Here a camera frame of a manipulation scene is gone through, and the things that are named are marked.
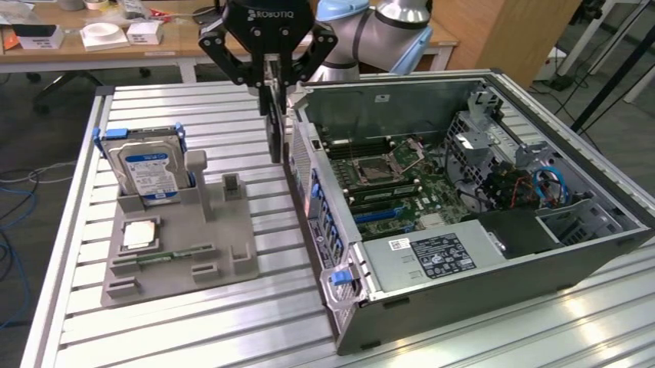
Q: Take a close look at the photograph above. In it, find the installed dark RAM stick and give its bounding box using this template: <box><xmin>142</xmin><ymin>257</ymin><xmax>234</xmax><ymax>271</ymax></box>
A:
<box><xmin>351</xmin><ymin>185</ymin><xmax>419</xmax><ymax>204</ymax></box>

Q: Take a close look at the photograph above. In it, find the silver CPU chip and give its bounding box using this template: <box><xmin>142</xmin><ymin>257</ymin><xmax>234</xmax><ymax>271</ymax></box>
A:
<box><xmin>120</xmin><ymin>220</ymin><xmax>160</xmax><ymax>250</ymax></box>

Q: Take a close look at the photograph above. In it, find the metal socket cover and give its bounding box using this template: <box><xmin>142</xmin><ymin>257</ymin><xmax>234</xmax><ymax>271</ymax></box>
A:
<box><xmin>389</xmin><ymin>138</ymin><xmax>426</xmax><ymax>169</ymax></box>

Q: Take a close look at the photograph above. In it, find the white floor cable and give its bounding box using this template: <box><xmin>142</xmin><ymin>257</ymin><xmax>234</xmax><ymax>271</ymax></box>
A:
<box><xmin>0</xmin><ymin>160</ymin><xmax>78</xmax><ymax>185</ymax></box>

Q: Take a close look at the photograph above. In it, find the red wire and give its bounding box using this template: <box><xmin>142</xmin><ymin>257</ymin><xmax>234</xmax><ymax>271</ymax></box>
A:
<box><xmin>511</xmin><ymin>172</ymin><xmax>537</xmax><ymax>208</ymax></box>

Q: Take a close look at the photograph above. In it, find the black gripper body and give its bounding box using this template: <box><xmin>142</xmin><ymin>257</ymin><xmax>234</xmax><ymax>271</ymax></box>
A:
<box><xmin>219</xmin><ymin>0</ymin><xmax>316</xmax><ymax>61</ymax></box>

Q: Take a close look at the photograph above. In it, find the black stand pole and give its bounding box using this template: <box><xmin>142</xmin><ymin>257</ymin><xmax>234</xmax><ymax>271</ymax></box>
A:
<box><xmin>570</xmin><ymin>0</ymin><xmax>655</xmax><ymax>133</ymax></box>

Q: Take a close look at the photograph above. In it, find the orange box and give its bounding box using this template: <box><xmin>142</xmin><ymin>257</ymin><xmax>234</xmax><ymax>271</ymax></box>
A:
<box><xmin>0</xmin><ymin>25</ymin><xmax>20</xmax><ymax>54</ymax></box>

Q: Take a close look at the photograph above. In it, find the open dark grey PC case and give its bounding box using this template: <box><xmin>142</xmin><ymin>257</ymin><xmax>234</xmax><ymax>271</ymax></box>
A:
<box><xmin>278</xmin><ymin>67</ymin><xmax>655</xmax><ymax>356</ymax></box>

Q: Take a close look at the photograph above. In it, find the wooden desk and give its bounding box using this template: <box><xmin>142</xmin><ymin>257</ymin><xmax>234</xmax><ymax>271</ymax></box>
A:
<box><xmin>0</xmin><ymin>0</ymin><xmax>459</xmax><ymax>84</ymax></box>

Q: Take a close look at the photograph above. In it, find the white square holder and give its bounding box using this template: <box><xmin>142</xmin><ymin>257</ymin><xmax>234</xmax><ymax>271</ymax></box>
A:
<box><xmin>80</xmin><ymin>21</ymin><xmax>130</xmax><ymax>53</ymax></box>

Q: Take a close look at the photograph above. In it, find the clear plastic packet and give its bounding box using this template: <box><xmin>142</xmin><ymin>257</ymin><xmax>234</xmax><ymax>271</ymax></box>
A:
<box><xmin>104</xmin><ymin>0</ymin><xmax>170</xmax><ymax>22</ymax></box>

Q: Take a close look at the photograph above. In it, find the black wire bundle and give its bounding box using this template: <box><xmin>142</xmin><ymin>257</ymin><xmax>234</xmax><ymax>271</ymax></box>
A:
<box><xmin>483</xmin><ymin>163</ymin><xmax>518</xmax><ymax>210</ymax></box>

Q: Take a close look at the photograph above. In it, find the grey plastic parts rack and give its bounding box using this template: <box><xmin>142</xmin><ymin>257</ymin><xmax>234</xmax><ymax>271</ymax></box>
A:
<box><xmin>100</xmin><ymin>149</ymin><xmax>260</xmax><ymax>307</ymax></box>

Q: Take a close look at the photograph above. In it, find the blue wire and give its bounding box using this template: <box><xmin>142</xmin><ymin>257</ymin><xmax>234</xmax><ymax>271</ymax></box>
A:
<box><xmin>531</xmin><ymin>163</ymin><xmax>573</xmax><ymax>210</ymax></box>

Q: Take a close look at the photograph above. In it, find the small white box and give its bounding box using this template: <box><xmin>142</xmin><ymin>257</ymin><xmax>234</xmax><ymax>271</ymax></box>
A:
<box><xmin>126</xmin><ymin>21</ymin><xmax>166</xmax><ymax>46</ymax></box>

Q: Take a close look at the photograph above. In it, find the hard disk in blue carrier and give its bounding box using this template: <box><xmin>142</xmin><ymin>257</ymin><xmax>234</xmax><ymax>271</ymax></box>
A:
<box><xmin>91</xmin><ymin>121</ymin><xmax>188</xmax><ymax>210</ymax></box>

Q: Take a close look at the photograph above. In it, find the blue floor cable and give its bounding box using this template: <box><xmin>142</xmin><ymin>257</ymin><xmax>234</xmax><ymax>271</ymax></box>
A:
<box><xmin>0</xmin><ymin>187</ymin><xmax>40</xmax><ymax>330</ymax></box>

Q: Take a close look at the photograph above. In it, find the black office chair base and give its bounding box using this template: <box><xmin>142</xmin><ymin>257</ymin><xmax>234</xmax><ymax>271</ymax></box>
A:
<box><xmin>24</xmin><ymin>67</ymin><xmax>152</xmax><ymax>116</ymax></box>

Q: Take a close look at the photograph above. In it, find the grey power supply unit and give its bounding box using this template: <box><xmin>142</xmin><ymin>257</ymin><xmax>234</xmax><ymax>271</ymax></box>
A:
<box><xmin>358</xmin><ymin>220</ymin><xmax>509</xmax><ymax>304</ymax></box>

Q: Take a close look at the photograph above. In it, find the white desk frame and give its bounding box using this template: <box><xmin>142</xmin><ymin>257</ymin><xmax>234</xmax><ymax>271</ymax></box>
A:
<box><xmin>531</xmin><ymin>0</ymin><xmax>655</xmax><ymax>104</ymax></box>

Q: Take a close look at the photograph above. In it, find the white box with black lid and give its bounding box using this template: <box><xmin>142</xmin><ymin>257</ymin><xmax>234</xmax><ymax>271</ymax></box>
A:
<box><xmin>11</xmin><ymin>23</ymin><xmax>66</xmax><ymax>51</ymax></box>

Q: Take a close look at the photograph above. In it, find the green loose RAM stick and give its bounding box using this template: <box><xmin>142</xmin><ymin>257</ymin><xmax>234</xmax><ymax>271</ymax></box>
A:
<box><xmin>134</xmin><ymin>247</ymin><xmax>214</xmax><ymax>265</ymax></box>

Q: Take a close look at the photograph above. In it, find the blue expansion slot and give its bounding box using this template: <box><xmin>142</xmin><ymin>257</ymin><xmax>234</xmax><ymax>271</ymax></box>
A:
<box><xmin>353</xmin><ymin>209</ymin><xmax>407</xmax><ymax>226</ymax></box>

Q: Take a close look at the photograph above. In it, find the graphics card with metal bracket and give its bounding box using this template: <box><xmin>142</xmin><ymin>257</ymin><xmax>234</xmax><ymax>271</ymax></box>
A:
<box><xmin>262</xmin><ymin>53</ymin><xmax>288</xmax><ymax>164</ymax></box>

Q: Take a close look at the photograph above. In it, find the wooden cabinet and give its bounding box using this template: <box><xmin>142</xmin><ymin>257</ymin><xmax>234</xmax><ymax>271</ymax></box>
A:
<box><xmin>445</xmin><ymin>0</ymin><xmax>585</xmax><ymax>89</ymax></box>

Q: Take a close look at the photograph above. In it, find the open metal drive cage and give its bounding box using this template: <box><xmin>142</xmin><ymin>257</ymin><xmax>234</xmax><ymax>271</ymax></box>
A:
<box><xmin>534</xmin><ymin>199</ymin><xmax>623</xmax><ymax>246</ymax></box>

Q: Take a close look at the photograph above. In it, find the CPU socket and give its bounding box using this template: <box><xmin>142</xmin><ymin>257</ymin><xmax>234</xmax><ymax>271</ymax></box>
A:
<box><xmin>355</xmin><ymin>155</ymin><xmax>398</xmax><ymax>185</ymax></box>

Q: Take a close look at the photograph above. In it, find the blue case latch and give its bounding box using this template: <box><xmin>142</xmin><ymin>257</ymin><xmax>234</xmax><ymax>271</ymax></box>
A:
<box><xmin>327</xmin><ymin>270</ymin><xmax>358</xmax><ymax>287</ymax></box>

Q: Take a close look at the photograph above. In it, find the perforated metal disk bay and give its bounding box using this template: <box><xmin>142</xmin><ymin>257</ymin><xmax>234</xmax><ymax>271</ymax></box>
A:
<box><xmin>445</xmin><ymin>110</ymin><xmax>554</xmax><ymax>215</ymax></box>

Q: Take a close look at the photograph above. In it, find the green motherboard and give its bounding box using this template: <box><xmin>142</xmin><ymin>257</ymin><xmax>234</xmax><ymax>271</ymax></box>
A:
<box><xmin>316</xmin><ymin>126</ymin><xmax>478</xmax><ymax>242</ymax></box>

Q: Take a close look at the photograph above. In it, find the black expansion slot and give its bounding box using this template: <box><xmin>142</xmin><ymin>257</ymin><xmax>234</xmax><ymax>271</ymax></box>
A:
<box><xmin>351</xmin><ymin>202</ymin><xmax>403</xmax><ymax>214</ymax></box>

